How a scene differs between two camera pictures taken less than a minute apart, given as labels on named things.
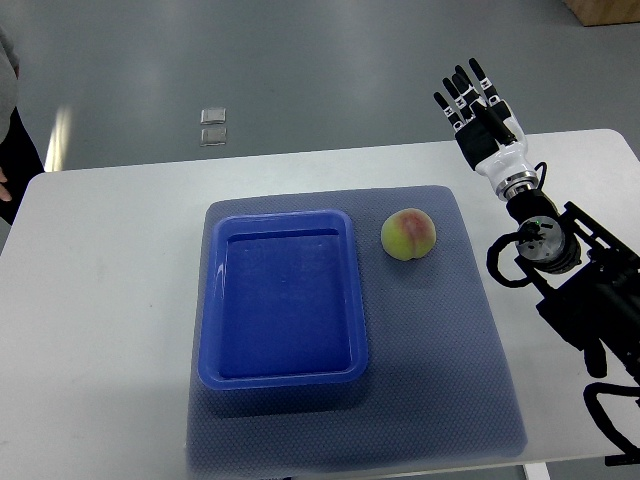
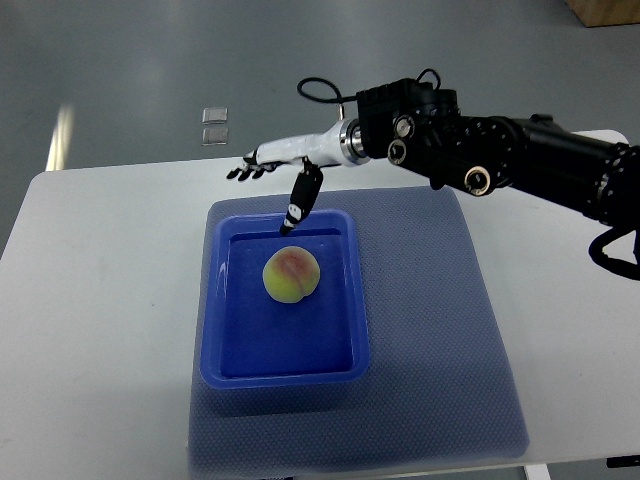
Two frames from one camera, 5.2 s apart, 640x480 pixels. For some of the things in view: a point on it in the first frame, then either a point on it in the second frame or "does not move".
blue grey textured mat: (438, 382) does not move
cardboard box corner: (603, 12) does not move
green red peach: (408, 233) → (290, 273)
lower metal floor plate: (213, 137) does not move
